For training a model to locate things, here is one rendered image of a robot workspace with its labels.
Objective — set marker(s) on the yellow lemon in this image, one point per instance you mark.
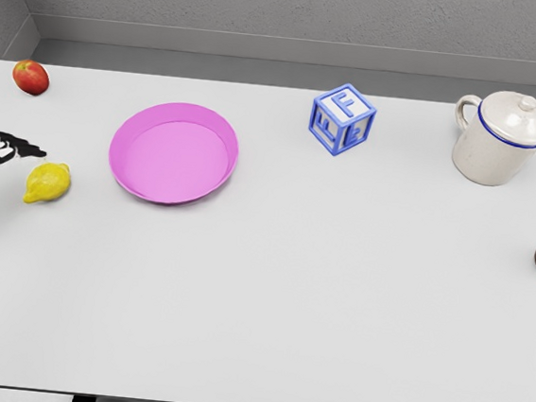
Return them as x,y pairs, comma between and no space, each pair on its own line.
47,182

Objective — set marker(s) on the pink round plate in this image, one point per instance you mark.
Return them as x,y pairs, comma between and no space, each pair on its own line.
173,154

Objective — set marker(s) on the red apple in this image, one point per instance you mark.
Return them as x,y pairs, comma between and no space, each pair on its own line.
30,77

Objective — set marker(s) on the blue letter block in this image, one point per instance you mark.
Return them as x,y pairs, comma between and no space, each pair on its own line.
342,119

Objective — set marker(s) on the white enamel mug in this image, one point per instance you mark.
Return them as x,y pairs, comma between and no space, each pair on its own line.
489,151

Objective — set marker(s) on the white blue-rimmed mug lid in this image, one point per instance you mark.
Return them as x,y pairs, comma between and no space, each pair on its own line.
518,118

